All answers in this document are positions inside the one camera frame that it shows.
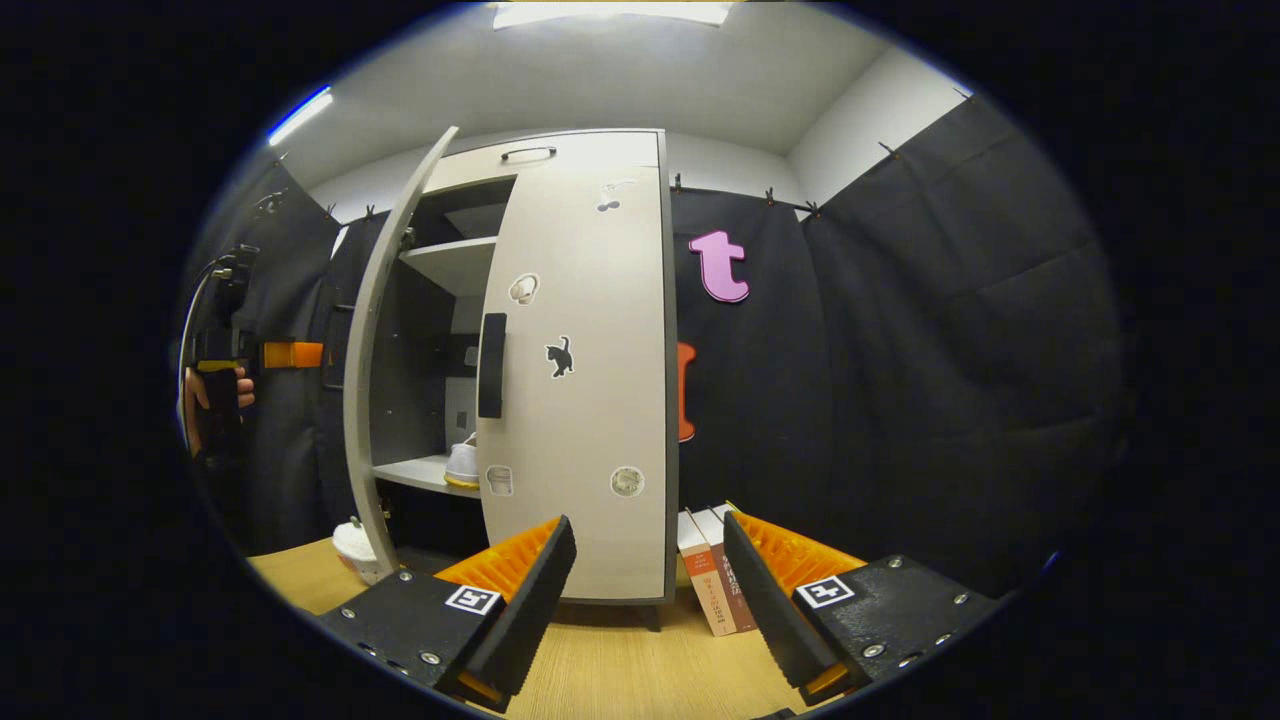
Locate white round container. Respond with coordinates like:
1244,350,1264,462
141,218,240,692
332,517,386,586

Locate black backdrop cloth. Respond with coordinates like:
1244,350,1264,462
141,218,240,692
185,95,1121,601

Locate white shoe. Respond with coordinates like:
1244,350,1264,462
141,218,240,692
444,433,481,490

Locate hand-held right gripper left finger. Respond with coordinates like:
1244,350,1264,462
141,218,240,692
318,515,578,713

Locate white shoe cabinet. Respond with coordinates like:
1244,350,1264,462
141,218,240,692
343,125,683,631

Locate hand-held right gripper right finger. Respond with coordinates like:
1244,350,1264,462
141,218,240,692
722,510,1004,708

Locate large ceiling light panel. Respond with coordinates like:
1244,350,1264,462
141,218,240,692
492,0,734,29

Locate white cabinet door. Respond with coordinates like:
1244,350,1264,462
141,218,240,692
476,165,669,601
343,125,461,584

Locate small ceiling light panel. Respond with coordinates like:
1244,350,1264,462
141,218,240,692
266,85,334,148

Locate orange cover book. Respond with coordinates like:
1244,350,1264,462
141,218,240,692
677,510,736,638

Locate dark red cover book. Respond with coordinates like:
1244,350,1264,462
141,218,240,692
703,505,761,634

